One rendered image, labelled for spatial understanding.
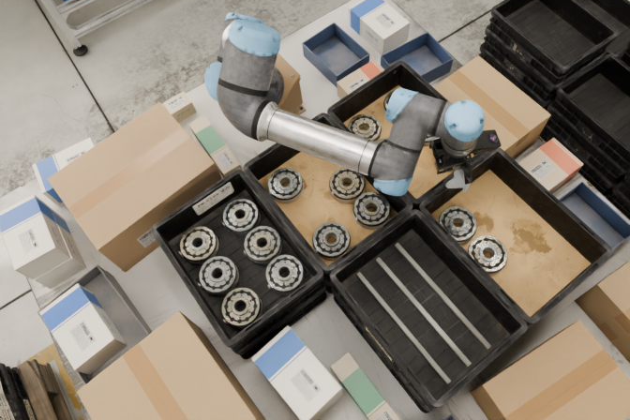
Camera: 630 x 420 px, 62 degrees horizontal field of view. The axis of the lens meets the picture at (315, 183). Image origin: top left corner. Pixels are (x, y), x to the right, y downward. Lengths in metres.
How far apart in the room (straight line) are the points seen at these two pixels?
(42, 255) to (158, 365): 0.48
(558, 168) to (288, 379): 1.00
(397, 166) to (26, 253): 1.07
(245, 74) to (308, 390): 0.75
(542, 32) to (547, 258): 1.18
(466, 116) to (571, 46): 1.42
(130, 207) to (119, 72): 1.65
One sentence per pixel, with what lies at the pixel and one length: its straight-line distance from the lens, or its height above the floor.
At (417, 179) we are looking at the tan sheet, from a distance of 1.57.
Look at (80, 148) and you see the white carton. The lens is 1.89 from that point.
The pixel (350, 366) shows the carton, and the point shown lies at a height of 0.76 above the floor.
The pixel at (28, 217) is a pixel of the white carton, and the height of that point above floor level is 0.88.
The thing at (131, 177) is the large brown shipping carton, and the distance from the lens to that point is 1.62.
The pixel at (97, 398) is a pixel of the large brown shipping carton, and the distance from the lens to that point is 1.46.
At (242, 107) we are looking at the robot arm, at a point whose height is 1.27.
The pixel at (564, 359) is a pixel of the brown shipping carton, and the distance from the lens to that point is 1.46.
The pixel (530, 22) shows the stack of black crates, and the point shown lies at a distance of 2.49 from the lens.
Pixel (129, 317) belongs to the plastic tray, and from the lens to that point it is 1.63.
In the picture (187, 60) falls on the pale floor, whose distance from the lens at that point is 3.06.
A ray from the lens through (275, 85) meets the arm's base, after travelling 1.72.
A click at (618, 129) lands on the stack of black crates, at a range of 2.41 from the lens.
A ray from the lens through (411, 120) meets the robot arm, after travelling 1.09.
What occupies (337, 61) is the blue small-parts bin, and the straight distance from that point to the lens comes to 1.98.
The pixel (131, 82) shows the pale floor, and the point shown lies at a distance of 3.07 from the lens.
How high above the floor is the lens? 2.22
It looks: 63 degrees down
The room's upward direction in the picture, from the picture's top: 9 degrees counter-clockwise
